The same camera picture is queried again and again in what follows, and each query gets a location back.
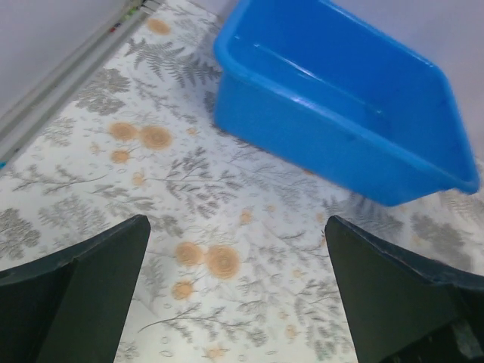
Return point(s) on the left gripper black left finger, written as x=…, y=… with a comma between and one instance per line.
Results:
x=71, y=306

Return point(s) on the blue plastic bin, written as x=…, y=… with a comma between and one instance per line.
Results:
x=311, y=83

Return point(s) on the aluminium rail frame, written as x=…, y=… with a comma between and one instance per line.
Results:
x=49, y=49

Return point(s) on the floral table mat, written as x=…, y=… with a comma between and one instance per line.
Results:
x=237, y=268

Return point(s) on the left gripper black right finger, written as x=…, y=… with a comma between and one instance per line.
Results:
x=401, y=306

